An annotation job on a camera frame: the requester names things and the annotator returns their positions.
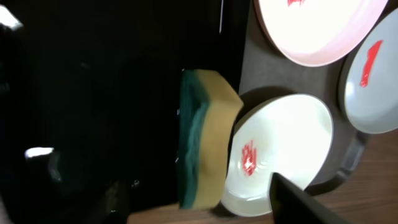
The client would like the yellow green sponge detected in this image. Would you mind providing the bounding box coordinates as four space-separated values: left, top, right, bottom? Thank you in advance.
177 69 243 209

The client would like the dark brown serving tray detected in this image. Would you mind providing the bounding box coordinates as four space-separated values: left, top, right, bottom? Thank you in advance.
238 0 398 196

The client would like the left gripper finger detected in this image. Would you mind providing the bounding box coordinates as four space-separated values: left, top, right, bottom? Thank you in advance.
269 172 348 224

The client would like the light grey plate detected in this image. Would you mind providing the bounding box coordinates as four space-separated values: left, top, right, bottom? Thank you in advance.
338 9 397 134

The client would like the black plastic bin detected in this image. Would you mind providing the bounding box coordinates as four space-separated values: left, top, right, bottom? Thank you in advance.
1 0 250 223

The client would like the white plate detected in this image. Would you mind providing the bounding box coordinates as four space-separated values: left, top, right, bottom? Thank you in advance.
254 0 388 67
221 94 333 217

